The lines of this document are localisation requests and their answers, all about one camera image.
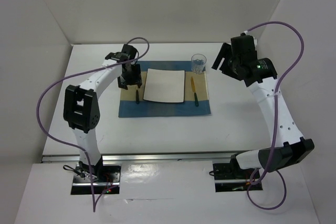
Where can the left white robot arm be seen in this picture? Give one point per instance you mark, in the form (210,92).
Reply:
(81,107)

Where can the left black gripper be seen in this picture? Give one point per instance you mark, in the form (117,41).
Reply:
(136,78)

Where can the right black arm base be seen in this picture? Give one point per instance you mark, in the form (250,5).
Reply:
(229,177)

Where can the square white black-rimmed plate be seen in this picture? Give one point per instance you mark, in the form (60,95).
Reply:
(164,86)

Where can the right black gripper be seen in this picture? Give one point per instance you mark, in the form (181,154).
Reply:
(226,51)

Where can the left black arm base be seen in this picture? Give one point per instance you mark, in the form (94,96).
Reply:
(108,180)

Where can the aluminium rail frame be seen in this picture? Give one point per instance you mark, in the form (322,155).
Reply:
(235,123)

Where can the clear drinking glass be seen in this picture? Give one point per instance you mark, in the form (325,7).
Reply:
(198,63)

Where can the gold fork green handle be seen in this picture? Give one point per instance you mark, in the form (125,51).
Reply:
(137,95)

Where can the blue beige white placemat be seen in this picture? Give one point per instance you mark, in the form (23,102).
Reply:
(129,109)

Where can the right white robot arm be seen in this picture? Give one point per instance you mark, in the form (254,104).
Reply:
(288,144)

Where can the gold knife green handle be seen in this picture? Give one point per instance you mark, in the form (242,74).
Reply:
(194,91)

